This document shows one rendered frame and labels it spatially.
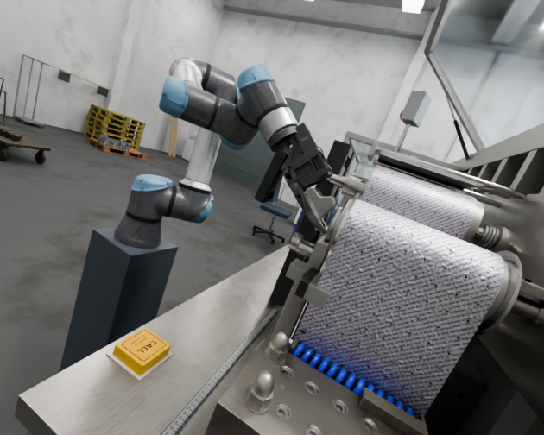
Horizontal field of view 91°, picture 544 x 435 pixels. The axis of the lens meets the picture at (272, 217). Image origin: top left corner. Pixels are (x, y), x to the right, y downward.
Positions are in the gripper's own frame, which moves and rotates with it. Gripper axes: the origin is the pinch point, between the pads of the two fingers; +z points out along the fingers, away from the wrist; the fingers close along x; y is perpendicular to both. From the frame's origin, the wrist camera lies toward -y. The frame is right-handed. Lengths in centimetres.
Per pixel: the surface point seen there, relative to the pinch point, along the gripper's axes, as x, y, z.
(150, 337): -14.8, -36.4, 4.2
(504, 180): 47, 47, 13
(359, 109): 905, 111, -275
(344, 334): -7.4, -3.2, 18.2
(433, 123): 887, 266, -110
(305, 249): 0.8, -4.9, 2.6
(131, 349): -19.3, -36.3, 4.3
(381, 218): -5.2, 11.2, 3.0
